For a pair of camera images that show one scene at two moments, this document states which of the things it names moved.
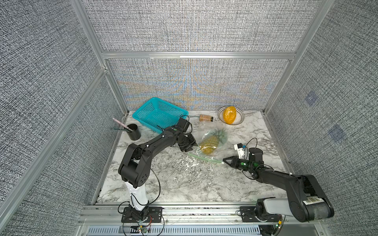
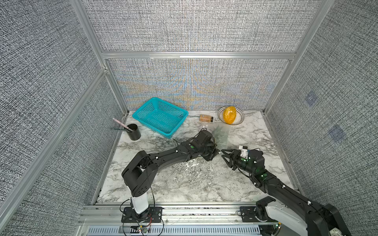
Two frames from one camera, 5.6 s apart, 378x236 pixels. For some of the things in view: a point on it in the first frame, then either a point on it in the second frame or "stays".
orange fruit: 229,114 stays
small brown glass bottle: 204,117 stays
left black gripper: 192,142 → 214,150
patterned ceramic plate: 239,117 stays
